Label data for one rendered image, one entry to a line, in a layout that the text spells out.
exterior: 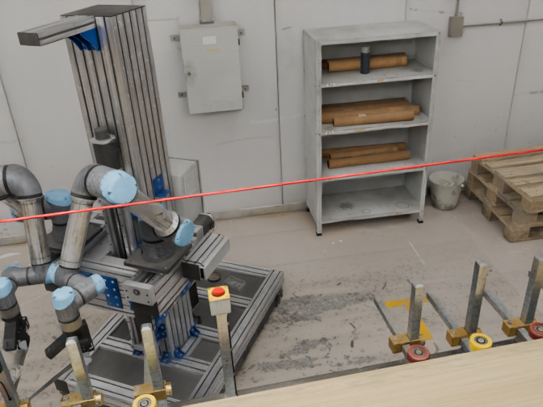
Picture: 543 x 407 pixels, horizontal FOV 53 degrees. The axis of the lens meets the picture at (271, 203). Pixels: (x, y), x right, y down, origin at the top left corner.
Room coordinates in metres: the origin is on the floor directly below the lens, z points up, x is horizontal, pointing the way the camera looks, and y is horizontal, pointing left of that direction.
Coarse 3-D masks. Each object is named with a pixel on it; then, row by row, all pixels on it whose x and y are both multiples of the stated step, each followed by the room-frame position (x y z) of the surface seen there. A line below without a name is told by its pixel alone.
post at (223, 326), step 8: (224, 320) 1.48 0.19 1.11; (224, 328) 1.47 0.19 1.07; (224, 336) 1.47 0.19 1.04; (224, 344) 1.47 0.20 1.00; (224, 352) 1.47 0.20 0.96; (232, 352) 1.49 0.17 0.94; (224, 360) 1.47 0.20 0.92; (232, 360) 1.49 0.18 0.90; (224, 368) 1.47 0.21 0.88; (232, 368) 1.48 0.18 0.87; (224, 376) 1.47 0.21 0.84; (232, 376) 1.48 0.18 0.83; (232, 384) 1.48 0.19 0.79; (232, 392) 1.48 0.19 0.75
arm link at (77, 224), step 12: (84, 168) 1.78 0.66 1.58; (72, 192) 1.76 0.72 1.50; (84, 192) 1.75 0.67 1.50; (72, 204) 1.75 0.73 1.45; (84, 204) 1.75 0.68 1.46; (72, 216) 1.73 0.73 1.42; (84, 216) 1.73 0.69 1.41; (72, 228) 1.71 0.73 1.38; (84, 228) 1.72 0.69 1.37; (72, 240) 1.69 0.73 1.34; (84, 240) 1.72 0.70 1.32; (72, 252) 1.67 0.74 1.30; (60, 264) 1.67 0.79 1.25; (72, 264) 1.66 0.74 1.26; (60, 276) 1.64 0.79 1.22
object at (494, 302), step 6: (486, 288) 1.93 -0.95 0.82; (486, 294) 1.90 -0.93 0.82; (492, 294) 1.89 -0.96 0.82; (492, 300) 1.85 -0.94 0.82; (498, 300) 1.85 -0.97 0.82; (492, 306) 1.84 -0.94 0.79; (498, 306) 1.81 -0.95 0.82; (504, 306) 1.81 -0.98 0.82; (498, 312) 1.80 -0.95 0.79; (504, 312) 1.77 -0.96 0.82; (504, 318) 1.75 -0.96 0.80; (510, 318) 1.73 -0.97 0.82; (522, 330) 1.65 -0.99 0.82; (522, 336) 1.63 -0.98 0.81; (528, 336) 1.62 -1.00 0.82
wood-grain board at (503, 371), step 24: (432, 360) 1.44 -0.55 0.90; (456, 360) 1.43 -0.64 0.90; (480, 360) 1.43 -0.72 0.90; (504, 360) 1.42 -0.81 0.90; (528, 360) 1.41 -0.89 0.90; (312, 384) 1.36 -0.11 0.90; (336, 384) 1.35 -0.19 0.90; (360, 384) 1.34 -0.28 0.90; (384, 384) 1.34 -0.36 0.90; (408, 384) 1.33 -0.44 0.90; (432, 384) 1.33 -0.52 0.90; (456, 384) 1.32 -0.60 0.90; (480, 384) 1.32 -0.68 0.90; (504, 384) 1.31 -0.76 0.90; (528, 384) 1.30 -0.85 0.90
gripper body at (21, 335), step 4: (16, 316) 1.66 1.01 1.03; (20, 316) 1.72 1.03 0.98; (4, 320) 1.65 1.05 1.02; (8, 320) 1.64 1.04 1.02; (12, 320) 1.65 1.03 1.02; (16, 320) 1.67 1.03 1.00; (20, 320) 1.71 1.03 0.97; (24, 320) 1.71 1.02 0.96; (20, 324) 1.69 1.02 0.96; (24, 324) 1.69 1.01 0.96; (28, 324) 1.73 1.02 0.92; (20, 328) 1.66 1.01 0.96; (24, 328) 1.68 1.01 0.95; (28, 328) 1.72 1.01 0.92; (20, 332) 1.65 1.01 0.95; (24, 332) 1.67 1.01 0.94; (20, 336) 1.65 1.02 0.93; (24, 336) 1.66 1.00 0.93; (20, 340) 1.66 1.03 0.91
